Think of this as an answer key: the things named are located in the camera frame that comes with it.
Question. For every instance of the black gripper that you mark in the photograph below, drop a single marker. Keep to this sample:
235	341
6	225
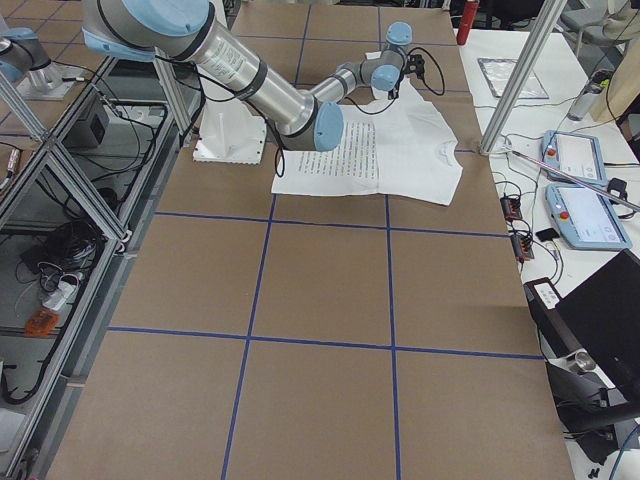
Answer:
393	89

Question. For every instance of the white long-sleeve printed shirt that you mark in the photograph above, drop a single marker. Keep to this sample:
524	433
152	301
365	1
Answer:
402	148

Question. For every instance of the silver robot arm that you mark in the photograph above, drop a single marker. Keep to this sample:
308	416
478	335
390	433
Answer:
190	32

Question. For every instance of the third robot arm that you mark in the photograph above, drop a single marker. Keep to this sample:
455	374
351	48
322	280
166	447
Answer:
21	52

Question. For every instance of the red bottle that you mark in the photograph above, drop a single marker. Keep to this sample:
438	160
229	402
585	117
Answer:
467	20

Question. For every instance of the grey water bottle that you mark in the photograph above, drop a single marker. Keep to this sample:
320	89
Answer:
584	101

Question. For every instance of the upper teach pendant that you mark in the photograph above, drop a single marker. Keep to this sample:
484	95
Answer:
575	154

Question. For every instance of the teach pendant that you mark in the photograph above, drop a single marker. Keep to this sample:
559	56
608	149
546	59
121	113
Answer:
584	219
575	154

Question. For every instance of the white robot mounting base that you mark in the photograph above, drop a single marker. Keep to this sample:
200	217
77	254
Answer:
229	133

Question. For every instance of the lower teach pendant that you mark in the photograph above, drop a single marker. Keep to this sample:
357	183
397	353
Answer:
584	219

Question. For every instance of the black laptop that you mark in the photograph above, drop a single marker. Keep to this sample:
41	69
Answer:
601	315

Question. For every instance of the orange device on floor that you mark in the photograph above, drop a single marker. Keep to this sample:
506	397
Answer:
41	323

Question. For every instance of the aluminium frame post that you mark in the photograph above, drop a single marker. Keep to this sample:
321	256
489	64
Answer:
536	40

